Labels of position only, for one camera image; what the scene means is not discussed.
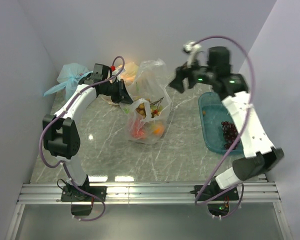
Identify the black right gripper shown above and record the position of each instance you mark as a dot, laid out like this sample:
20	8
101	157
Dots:
181	73

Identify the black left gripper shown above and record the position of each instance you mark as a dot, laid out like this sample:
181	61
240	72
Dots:
123	96

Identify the clear lemon-print plastic bag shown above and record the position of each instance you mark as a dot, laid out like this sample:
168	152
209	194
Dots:
150	83

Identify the fake longan bunch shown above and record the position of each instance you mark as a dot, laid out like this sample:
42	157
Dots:
154	106

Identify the red fake pepper bunch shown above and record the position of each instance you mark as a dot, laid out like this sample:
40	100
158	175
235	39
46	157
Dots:
137	130

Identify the orange green fake mango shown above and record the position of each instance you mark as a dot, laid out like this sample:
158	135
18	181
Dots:
158	129

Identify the dark red fake grapes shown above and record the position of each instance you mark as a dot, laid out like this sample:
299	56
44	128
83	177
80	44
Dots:
229	132

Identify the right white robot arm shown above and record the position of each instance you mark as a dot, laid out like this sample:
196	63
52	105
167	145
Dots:
260	154

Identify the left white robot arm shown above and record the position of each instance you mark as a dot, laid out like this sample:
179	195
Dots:
60	141

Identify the orange tied plastic bag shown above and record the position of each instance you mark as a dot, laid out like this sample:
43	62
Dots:
129	73

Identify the blue tied plastic bag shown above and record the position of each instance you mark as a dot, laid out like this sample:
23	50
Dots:
68	80

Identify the teal plastic tray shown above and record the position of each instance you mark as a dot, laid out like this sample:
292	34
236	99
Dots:
211	121

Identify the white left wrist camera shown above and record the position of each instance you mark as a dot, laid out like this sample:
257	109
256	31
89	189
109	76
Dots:
116	71

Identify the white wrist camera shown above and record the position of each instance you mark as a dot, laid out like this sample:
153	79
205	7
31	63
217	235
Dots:
192	49
116	71

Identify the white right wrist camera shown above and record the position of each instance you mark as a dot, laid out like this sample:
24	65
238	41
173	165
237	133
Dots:
192	49

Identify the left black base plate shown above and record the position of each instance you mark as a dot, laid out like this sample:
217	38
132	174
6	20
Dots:
71	194

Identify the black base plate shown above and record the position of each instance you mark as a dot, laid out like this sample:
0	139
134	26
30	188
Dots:
212	191
71	194

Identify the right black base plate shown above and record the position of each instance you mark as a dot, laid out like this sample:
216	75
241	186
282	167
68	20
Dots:
212	191

